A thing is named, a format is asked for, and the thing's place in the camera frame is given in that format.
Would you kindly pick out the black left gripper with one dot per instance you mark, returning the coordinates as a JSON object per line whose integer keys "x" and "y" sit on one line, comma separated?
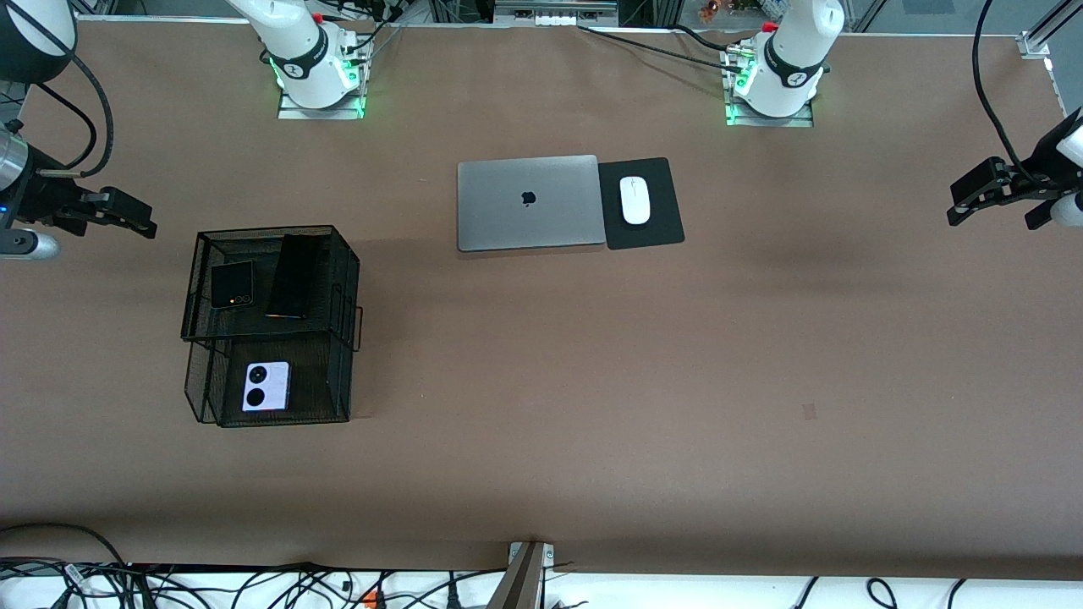
{"x": 1036, "y": 176}

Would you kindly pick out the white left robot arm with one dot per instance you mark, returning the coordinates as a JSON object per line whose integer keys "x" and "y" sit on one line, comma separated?
{"x": 791, "y": 68}

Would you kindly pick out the small colourful toys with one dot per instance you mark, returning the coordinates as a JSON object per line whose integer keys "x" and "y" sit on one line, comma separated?
{"x": 728, "y": 8}

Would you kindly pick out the aluminium frame rail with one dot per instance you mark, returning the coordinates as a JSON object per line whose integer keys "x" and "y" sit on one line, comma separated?
{"x": 93, "y": 19}

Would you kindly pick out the aluminium frame profile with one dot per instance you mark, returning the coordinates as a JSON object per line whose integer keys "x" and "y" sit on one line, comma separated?
{"x": 1036, "y": 42}

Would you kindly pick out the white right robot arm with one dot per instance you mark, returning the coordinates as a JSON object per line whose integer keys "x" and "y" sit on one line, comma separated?
{"x": 305, "y": 59}

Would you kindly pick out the black mouse pad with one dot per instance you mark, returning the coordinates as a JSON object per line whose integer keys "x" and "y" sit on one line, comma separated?
{"x": 664, "y": 211}

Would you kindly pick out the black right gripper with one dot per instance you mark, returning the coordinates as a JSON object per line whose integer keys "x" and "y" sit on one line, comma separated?
{"x": 41, "y": 196}

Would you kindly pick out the lavender flip phone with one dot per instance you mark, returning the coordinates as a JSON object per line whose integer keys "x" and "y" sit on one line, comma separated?
{"x": 275, "y": 381}

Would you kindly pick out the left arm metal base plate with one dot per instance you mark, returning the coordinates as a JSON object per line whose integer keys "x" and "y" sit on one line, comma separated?
{"x": 736, "y": 120}

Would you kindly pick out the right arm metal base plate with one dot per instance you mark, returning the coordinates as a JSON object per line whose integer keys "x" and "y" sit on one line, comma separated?
{"x": 292, "y": 112}

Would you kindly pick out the grey power strip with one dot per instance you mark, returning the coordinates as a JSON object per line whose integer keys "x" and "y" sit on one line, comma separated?
{"x": 554, "y": 19}

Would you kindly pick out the tall black smartphone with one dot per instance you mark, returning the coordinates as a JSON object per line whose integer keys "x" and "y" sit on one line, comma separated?
{"x": 294, "y": 275}

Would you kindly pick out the black mesh two-tier tray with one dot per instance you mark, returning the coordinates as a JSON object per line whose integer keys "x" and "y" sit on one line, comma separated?
{"x": 321, "y": 389}

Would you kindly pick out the small black flip phone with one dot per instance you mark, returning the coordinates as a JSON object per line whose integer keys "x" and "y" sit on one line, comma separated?
{"x": 230, "y": 283}

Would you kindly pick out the white computer mouse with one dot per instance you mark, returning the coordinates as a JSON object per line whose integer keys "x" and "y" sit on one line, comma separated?
{"x": 634, "y": 203}

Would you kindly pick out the silver closed laptop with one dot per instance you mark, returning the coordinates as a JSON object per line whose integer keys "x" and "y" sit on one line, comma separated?
{"x": 508, "y": 220}

